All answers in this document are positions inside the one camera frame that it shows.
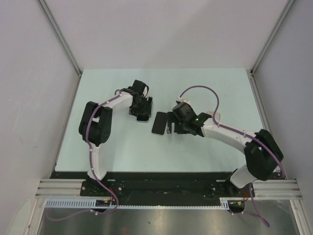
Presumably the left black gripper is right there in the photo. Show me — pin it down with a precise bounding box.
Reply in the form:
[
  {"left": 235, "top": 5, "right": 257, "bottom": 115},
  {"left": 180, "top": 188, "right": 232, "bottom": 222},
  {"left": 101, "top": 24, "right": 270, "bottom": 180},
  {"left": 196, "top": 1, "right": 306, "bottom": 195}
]
[{"left": 130, "top": 96, "right": 152, "bottom": 117}]

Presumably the black phone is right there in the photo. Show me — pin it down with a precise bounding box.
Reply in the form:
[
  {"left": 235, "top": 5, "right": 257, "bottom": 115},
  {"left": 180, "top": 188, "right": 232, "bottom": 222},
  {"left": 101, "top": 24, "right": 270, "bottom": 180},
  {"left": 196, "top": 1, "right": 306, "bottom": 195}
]
[{"left": 152, "top": 112, "right": 168, "bottom": 135}]

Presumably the beige silicone phone case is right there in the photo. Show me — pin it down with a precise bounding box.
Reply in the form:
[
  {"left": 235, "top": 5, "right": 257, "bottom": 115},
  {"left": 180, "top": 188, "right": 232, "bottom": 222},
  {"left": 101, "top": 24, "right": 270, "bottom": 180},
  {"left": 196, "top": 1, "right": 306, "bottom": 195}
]
[{"left": 207, "top": 111, "right": 221, "bottom": 122}]

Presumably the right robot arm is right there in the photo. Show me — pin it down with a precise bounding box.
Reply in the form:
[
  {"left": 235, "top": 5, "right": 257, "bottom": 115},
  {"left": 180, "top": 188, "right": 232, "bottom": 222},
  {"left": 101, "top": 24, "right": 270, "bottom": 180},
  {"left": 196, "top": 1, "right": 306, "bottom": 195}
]
[{"left": 167, "top": 102, "right": 284, "bottom": 196}]

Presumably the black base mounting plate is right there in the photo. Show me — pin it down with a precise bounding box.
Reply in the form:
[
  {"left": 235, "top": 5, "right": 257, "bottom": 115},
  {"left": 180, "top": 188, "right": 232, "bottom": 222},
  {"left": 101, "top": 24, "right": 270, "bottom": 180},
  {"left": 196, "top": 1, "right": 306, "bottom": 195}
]
[{"left": 51, "top": 172, "right": 256, "bottom": 213}]

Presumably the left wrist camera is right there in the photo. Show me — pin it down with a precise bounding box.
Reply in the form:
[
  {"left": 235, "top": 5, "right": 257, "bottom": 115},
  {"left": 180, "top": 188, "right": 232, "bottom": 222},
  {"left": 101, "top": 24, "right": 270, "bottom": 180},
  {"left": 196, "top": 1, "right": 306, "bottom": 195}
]
[{"left": 142, "top": 86, "right": 149, "bottom": 97}]

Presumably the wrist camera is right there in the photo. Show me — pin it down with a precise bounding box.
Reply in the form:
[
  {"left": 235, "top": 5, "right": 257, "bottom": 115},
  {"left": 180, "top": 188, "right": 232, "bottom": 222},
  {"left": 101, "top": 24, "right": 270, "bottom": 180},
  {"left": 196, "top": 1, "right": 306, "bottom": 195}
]
[
  {"left": 176, "top": 97, "right": 191, "bottom": 105},
  {"left": 142, "top": 86, "right": 149, "bottom": 97}
]

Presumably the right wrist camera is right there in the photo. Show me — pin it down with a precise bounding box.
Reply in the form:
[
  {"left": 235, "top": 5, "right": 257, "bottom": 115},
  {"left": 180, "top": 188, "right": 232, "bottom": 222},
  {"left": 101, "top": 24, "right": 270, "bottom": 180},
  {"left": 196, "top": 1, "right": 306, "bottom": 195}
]
[{"left": 176, "top": 97, "right": 191, "bottom": 105}]

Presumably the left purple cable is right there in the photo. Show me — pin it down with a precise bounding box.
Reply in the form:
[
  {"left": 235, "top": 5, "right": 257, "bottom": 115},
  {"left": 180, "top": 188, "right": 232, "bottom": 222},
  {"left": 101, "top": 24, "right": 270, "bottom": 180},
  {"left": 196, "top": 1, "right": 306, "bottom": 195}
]
[{"left": 45, "top": 89, "right": 123, "bottom": 221}]

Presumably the purple cable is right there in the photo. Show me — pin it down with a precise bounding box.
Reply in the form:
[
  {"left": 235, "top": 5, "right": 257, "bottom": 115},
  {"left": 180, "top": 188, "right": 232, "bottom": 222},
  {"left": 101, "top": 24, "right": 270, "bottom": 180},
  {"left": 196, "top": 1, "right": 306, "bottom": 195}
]
[
  {"left": 178, "top": 85, "right": 287, "bottom": 225},
  {"left": 45, "top": 89, "right": 123, "bottom": 221}
]

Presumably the right aluminium side rail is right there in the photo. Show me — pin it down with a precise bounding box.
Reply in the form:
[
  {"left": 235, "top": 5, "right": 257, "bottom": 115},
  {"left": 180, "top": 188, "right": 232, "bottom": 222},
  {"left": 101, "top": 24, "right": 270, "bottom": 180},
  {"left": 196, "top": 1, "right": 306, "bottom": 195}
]
[{"left": 246, "top": 70, "right": 272, "bottom": 134}]

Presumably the white slotted cable duct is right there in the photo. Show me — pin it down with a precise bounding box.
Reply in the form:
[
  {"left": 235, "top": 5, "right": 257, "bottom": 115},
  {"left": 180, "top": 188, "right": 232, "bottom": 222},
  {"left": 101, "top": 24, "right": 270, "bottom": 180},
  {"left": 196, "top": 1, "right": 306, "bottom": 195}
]
[{"left": 45, "top": 197, "right": 230, "bottom": 210}]

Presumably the aluminium front frame rail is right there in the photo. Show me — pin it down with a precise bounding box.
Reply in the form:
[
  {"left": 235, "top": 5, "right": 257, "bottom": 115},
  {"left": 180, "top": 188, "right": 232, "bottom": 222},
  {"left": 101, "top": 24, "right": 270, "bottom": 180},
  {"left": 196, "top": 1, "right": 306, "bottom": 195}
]
[{"left": 36, "top": 179, "right": 302, "bottom": 200}]

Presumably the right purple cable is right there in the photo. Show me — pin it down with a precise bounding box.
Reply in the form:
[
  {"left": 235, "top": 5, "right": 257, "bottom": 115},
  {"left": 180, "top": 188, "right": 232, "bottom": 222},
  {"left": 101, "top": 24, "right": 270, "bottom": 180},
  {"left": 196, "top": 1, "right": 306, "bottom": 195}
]
[{"left": 178, "top": 85, "right": 287, "bottom": 225}]

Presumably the left aluminium frame post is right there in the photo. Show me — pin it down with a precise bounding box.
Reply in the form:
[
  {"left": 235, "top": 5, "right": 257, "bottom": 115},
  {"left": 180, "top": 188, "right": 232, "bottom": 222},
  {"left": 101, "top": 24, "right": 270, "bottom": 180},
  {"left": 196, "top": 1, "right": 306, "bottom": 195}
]
[{"left": 36, "top": 0, "right": 82, "bottom": 78}]

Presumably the aluminium frame post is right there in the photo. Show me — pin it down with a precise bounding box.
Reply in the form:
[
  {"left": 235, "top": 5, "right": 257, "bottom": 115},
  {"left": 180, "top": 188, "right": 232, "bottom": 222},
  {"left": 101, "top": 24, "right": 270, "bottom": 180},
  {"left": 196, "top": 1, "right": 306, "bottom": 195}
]
[
  {"left": 250, "top": 0, "right": 297, "bottom": 76},
  {"left": 36, "top": 0, "right": 82, "bottom": 78}
]

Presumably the right aluminium frame post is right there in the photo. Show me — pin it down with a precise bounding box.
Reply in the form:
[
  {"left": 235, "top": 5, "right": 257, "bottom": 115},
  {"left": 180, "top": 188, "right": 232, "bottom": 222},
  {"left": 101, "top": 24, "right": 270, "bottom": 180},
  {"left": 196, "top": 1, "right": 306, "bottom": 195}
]
[{"left": 250, "top": 0, "right": 297, "bottom": 76}]

